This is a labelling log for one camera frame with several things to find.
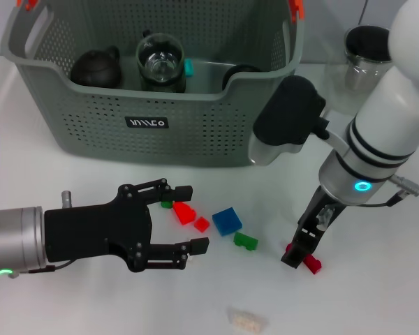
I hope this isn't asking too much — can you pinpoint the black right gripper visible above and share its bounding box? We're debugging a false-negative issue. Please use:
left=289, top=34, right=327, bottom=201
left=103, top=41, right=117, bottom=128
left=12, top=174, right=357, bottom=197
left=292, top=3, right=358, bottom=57
left=281, top=184, right=346, bottom=269

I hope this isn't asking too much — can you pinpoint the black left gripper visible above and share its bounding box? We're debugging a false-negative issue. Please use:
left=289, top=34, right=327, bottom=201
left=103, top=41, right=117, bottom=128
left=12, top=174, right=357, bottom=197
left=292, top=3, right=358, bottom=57
left=43, top=179, right=210, bottom=274

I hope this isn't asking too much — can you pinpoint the dark red curved brick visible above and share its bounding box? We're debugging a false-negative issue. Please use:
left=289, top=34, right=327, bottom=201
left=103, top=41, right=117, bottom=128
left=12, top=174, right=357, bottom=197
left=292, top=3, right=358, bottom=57
left=285, top=244, right=323, bottom=276

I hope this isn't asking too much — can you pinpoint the blue square plate brick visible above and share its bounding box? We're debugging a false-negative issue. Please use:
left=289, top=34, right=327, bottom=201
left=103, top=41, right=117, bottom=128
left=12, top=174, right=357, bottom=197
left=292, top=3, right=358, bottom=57
left=212, top=207, right=244, bottom=237

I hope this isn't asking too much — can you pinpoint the white long studded brick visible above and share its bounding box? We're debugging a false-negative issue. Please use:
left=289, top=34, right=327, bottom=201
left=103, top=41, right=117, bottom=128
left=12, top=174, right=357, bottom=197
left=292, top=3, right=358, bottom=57
left=227, top=307, right=268, bottom=332

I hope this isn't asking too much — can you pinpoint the grey-green perforated storage bin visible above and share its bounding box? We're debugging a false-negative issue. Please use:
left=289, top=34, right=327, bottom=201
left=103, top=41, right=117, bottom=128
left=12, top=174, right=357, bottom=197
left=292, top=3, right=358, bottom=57
left=0, top=0, right=305, bottom=168

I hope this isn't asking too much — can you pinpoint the large red sloped brick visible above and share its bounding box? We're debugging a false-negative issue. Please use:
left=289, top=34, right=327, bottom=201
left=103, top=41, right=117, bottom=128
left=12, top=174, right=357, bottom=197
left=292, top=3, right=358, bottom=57
left=172, top=201, right=198, bottom=226

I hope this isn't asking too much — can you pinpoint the black round teapot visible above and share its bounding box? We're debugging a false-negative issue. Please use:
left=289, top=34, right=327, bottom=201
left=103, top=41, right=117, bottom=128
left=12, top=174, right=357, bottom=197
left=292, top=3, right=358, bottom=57
left=70, top=44, right=123, bottom=88

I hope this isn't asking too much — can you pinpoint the glass pitcher with black lid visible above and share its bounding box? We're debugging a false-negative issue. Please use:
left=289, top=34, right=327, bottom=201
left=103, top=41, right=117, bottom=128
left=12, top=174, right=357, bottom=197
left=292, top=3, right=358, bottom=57
left=317, top=24, right=395, bottom=116

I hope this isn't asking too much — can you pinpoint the right wrist cable with plug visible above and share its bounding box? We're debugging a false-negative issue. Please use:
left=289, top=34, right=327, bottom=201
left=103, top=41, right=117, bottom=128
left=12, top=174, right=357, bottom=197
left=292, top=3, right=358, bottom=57
left=316, top=176, right=419, bottom=231

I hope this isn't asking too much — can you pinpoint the wrist cable with plug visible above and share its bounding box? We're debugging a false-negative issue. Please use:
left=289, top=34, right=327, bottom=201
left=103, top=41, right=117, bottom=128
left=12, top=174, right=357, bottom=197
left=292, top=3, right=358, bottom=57
left=6, top=260, right=73, bottom=280
left=316, top=176, right=419, bottom=231

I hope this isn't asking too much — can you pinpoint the left wrist cable with plug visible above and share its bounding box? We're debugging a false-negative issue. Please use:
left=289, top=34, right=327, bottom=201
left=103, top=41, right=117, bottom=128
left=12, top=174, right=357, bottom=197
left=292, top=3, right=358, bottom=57
left=6, top=260, right=73, bottom=280

